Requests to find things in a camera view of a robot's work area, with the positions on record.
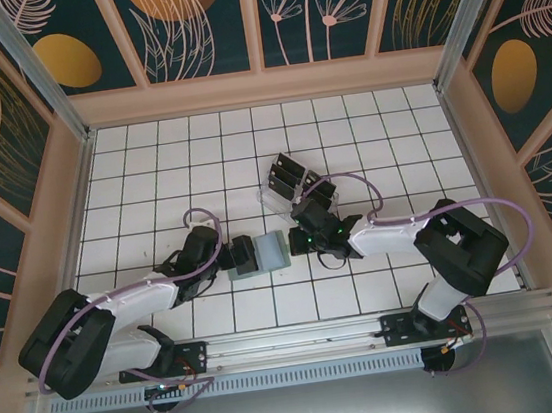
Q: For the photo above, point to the green card holder wallet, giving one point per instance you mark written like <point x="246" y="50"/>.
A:
<point x="271" y="250"/>

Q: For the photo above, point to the clear acrylic card stand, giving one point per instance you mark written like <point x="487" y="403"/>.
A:
<point x="272" y="199"/>

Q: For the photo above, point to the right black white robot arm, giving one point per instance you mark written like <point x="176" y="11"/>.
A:
<point x="385" y="236"/>

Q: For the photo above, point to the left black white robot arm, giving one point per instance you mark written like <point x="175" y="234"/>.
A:
<point x="137" y="304"/>

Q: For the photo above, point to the black credit card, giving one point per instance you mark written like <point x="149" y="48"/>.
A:
<point x="281" y="184"/>
<point x="286" y="175"/>
<point x="292" y="163"/>
<point x="322" y="191"/>

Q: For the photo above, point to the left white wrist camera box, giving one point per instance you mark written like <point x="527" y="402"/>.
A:
<point x="202" y="223"/>

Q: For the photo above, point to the aluminium mounting rail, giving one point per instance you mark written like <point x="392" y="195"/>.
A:
<point x="292" y="338"/>

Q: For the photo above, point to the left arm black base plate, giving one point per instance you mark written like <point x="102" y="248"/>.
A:
<point x="193" y="355"/>

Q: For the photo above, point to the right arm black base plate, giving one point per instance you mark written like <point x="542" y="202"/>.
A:
<point x="397" y="330"/>

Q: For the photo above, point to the aluminium corner post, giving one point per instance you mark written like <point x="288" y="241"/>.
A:
<point x="459" y="18"/>
<point x="46" y="78"/>

